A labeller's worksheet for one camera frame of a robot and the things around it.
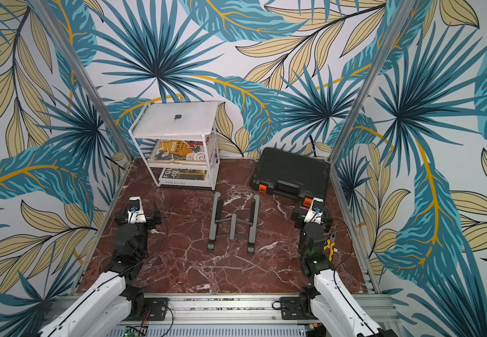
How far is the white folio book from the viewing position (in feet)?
3.52

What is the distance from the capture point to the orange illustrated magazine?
37.0 inches

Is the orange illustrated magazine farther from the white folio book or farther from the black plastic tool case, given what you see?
the black plastic tool case

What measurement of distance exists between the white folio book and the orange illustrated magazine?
0.47 ft
